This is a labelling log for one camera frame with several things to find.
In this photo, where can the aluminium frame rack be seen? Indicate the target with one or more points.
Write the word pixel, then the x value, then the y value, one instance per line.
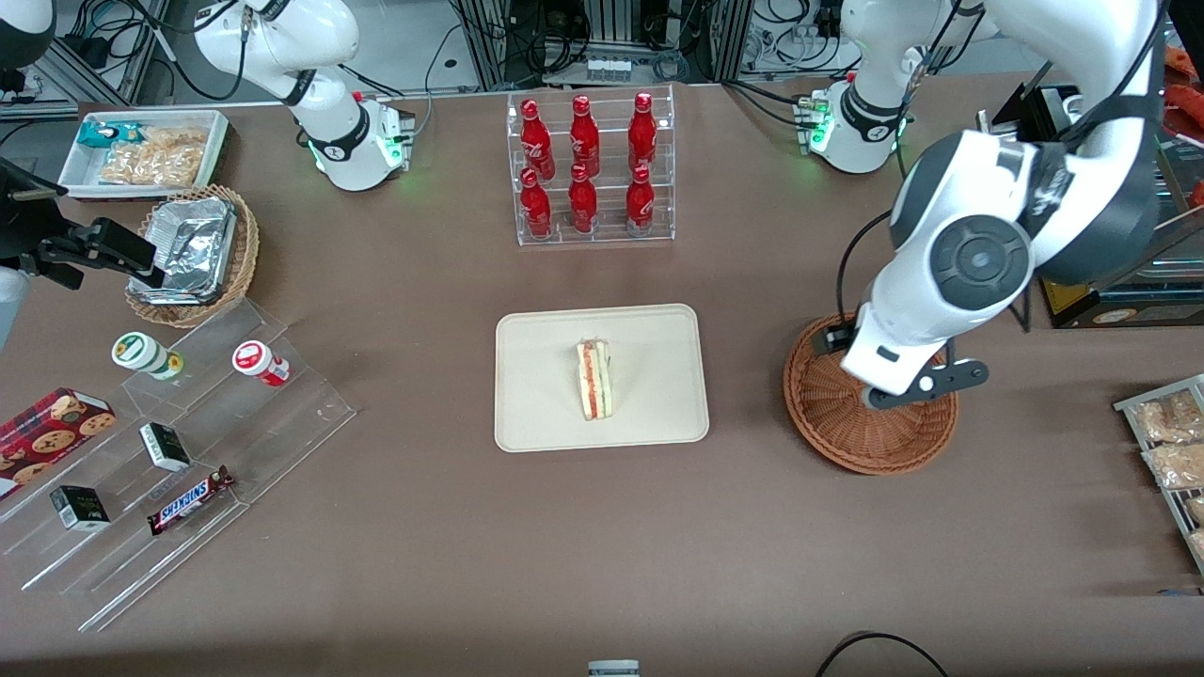
pixel 724 38

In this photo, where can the red cola bottle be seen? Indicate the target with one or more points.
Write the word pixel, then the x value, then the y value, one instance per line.
pixel 582 205
pixel 640 205
pixel 584 139
pixel 642 136
pixel 535 141
pixel 536 209

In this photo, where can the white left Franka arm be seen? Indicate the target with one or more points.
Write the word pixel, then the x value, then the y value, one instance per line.
pixel 903 310

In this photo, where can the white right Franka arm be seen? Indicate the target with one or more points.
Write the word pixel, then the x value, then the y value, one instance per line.
pixel 329 103

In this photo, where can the grey metal bracket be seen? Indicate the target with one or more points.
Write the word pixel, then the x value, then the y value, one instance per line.
pixel 613 669

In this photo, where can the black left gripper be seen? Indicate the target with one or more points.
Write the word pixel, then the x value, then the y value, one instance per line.
pixel 833 338

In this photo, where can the clear acrylic stepped stand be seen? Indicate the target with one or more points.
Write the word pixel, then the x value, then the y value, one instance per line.
pixel 273 432

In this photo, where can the teal snack packet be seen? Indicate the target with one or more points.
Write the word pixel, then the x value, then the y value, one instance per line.
pixel 102 133

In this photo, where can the white rectangular bin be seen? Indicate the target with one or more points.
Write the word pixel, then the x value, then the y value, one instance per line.
pixel 75 174

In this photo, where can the green lid white bottle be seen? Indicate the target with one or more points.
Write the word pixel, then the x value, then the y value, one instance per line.
pixel 141 354

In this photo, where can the red sausage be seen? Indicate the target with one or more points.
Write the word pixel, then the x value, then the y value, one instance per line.
pixel 1187 62
pixel 1189 102

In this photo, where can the black yellow food warmer case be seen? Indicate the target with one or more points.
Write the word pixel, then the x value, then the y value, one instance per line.
pixel 1110 316

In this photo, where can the clear bag of snacks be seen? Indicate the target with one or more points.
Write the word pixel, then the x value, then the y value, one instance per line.
pixel 1176 465
pixel 1196 510
pixel 1197 545
pixel 1166 418

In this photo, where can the small black box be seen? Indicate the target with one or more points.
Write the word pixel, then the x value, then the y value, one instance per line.
pixel 80 508
pixel 165 447

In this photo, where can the tan oval wicker basket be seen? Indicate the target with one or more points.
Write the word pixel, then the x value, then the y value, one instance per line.
pixel 243 263

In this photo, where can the clear acrylic bottle rack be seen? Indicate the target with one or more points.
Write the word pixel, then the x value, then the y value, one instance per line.
pixel 607 235

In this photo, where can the clear bag of crackers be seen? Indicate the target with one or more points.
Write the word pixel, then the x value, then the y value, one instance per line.
pixel 155 160

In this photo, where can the beige plastic tray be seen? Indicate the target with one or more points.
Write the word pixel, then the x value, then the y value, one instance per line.
pixel 536 376

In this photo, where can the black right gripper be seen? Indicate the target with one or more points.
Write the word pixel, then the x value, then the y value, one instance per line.
pixel 21 228

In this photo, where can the silver foil container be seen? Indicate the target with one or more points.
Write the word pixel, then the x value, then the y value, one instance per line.
pixel 193 244

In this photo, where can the triangular sandwich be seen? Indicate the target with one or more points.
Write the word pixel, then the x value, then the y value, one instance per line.
pixel 594 381

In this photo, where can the Snickers chocolate bar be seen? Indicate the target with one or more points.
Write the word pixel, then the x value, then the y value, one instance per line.
pixel 188 500

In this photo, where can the brown round wicker basket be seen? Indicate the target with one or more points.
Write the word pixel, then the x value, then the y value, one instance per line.
pixel 847 432

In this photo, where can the red lid white bottle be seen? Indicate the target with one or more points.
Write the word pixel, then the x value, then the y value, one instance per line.
pixel 259 361

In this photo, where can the red cookie box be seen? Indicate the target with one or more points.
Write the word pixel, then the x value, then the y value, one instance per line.
pixel 47 437

